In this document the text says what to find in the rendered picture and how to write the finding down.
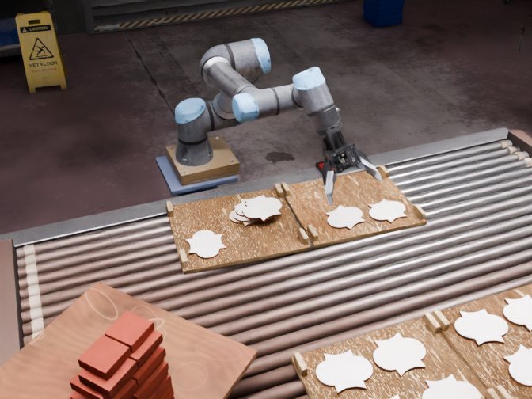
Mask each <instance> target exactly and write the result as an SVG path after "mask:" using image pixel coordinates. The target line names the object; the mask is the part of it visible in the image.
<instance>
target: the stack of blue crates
mask: <svg viewBox="0 0 532 399"><path fill-rule="evenodd" d="M404 4H405V0H364V1H363V10H364V12H363V19H365V20H366V21H368V22H370V23H371V24H372V25H374V26H375V27H382V26H388V25H399V24H401V22H402V16H403V15H402V12H403V5H404Z"/></svg>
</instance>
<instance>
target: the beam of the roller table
mask: <svg viewBox="0 0 532 399"><path fill-rule="evenodd" d="M508 132H509V130H508V129H507V128H505V127H501V128H497V129H493V130H489V131H482V132H478V133H474V134H471V135H463V136H460V137H456V138H452V139H445V140H441V141H438V142H430V143H426V144H423V145H419V146H412V147H408V148H404V149H400V150H393V151H390V152H385V153H381V154H375V155H371V156H367V158H368V159H369V161H370V162H371V163H372V164H373V165H374V167H375V168H376V169H378V166H379V165H384V166H385V167H387V166H392V165H398V164H401V163H406V162H412V161H415V160H420V159H423V158H429V157H434V156H437V155H441V154H448V153H452V152H455V151H460V150H466V149H469V148H474V147H477V146H483V145H488V144H491V143H496V142H498V141H501V140H507V134H508ZM364 171H366V170H365V169H360V168H358V167H357V166H356V165H355V166H353V167H352V166H351V167H349V168H347V169H345V170H344V171H342V173H335V174H336V176H342V175H347V174H351V173H359V172H364ZM320 179H322V175H321V172H320V171H319V170H318V169H317V167H315V168H311V169H304V170H300V171H296V172H293V173H285V174H282V175H278V176H273V177H267V178H263V179H259V180H252V181H248V182H245V183H240V184H234V185H230V186H226V187H222V188H215V189H212V190H207V191H203V192H197V193H192V194H188V195H185V196H178V197H174V198H170V199H164V200H159V201H155V202H152V203H145V204H141V205H137V206H133V207H126V208H122V209H118V210H114V211H107V212H104V213H100V214H95V215H89V216H85V217H81V218H74V219H70V220H66V221H62V222H56V223H52V224H47V225H44V226H37V227H33V228H29V229H25V230H19V231H14V232H10V233H7V234H0V241H3V240H7V239H12V240H13V244H14V247H15V249H19V248H23V247H25V245H32V244H34V245H37V244H40V243H45V242H48V241H54V240H59V239H62V238H68V237H73V236H76V235H80V234H87V233H91V232H94V231H98V230H105V229H108V228H113V227H116V226H122V225H127V224H130V223H134V222H141V221H144V220H148V219H155V218H158V217H162V216H166V215H167V212H166V208H165V207H166V202H169V201H170V202H171V204H172V205H176V204H181V203H190V202H195V201H200V200H209V199H214V198H219V197H224V196H232V195H237V194H242V193H247V192H256V191H262V190H267V189H272V188H274V184H279V186H281V182H285V183H286V184H287V185H289V184H298V183H302V182H307V181H315V180H320Z"/></svg>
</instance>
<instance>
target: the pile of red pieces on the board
mask: <svg viewBox="0 0 532 399"><path fill-rule="evenodd" d="M162 341H163V336H162V333H160V332H158V331H156V330H154V323H153V322H152V321H149V320H147V319H145V318H143V317H140V316H138V315H135V314H133V313H130V312H128V311H126V312H125V313H124V314H123V315H122V316H121V317H120V318H119V319H118V320H117V321H116V322H115V323H114V324H113V325H112V326H111V327H110V328H109V329H108V330H107V331H106V332H105V333H104V335H101V336H100V337H99V338H98V339H97V340H96V341H95V342H94V343H93V344H92V345H91V346H90V347H89V348H88V349H87V350H86V351H85V352H84V353H83V354H82V355H81V356H80V357H79V358H78V364H79V366H80V367H81V368H83V369H82V370H81V371H80V372H79V373H78V374H77V375H76V376H75V377H74V378H73V379H72V380H71V381H70V386H71V389H73V390H74V392H73V393H72V394H71V395H70V396H69V397H68V398H67V399H174V392H173V387H172V383H171V381H172V380H171V375H169V374H168V369H169V364H168V363H167V362H166V361H164V357H165V356H166V353H165V348H163V347H161V346H159V344H160V343H161V342H162Z"/></svg>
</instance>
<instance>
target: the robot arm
mask: <svg viewBox="0 0 532 399"><path fill-rule="evenodd" d="M270 70H271V59H270V55H269V52H268V48H267V45H266V43H265V42H264V41H263V40H262V39H260V38H258V39H251V40H243V41H238V42H233V43H228V44H220V45H217V46H214V47H212V48H211V49H209V50H208V51H207V52H206V53H205V54H204V55H203V57H202V59H201V61H200V64H199V73H200V75H201V78H202V79H203V80H204V81H205V82H206V83H207V84H208V85H209V86H211V87H215V88H217V89H218V90H219V91H220V93H218V94H217V95H216V96H215V99H214V100H213V101H205V102H204V100H202V99H200V98H196V99H195V98H190V99H187V100H184V101H182V102H181V103H179V104H178V106H177V107H176V109H175V121H176V125H177V137H178V143H177V148H176V152H175V156H176V160H177V162H178V163H180V164H181V165H185V166H200V165H205V164H207V163H208V162H210V161H211V160H212V159H213V157H214V151H213V148H212V146H211V144H210V142H209V140H208V137H207V133H208V132H210V131H217V130H220V129H224V128H228V127H236V126H238V125H241V124H243V123H244V122H248V121H249V122H252V121H254V120H258V119H263V118H267V117H270V116H278V115H282V114H285V113H289V112H300V111H302V110H303V109H305V110H306V113H307V115H308V117H309V119H310V122H311V124H312V126H313V129H314V130H315V131H316V133H317V136H322V135H325V138H323V156H324V158H325V161H324V164H323V166H322V170H321V175H322V179H323V184H324V187H325V194H326V197H327V200H328V202H329V204H330V205H331V206H332V205H333V191H334V187H333V185H334V183H335V182H336V178H337V176H336V174H335V173H334V171H333V168H334V170H335V172H336V173H338V171H339V172H342V171H344V170H345V169H347V168H349V167H351V166H352V167H353V166H355V165H356V166H357V167H358V168H360V169H365V170H366V171H367V173H369V174H371V175H372V176H373V177H374V178H375V179H376V180H378V181H380V182H382V178H381V175H380V173H379V172H378V171H377V169H376V168H375V167H374V165H373V164H372V163H371V162H370V161H369V159H368V158H367V156H366V155H365V154H364V152H362V151H361V150H357V149H356V147H355V144H354V143H352V142H345V141H344V137H343V136H342V133H341V131H340V130H341V129H340V128H341V127H342V126H343V124H342V122H341V120H340V115H339V113H338V112H339V111H340V109H339V108H336V106H335V103H334V101H333V98H332V96H331V94H330V92H329V89H328V86H327V85H326V82H325V78H324V77H323V75H322V73H321V71H320V69H319V68H318V67H316V66H314V67H312V68H310V69H308V70H305V71H303V72H302V73H300V74H296V75H295V76H294V77H293V82H294V83H292V84H288V85H281V86H276V87H272V88H268V89H261V90H259V89H258V88H256V87H255V86H254V85H252V84H253V83H254V82H255V81H256V80H257V79H258V78H259V76H260V75H261V74H267V73H269V72H270ZM337 170H338V171H337Z"/></svg>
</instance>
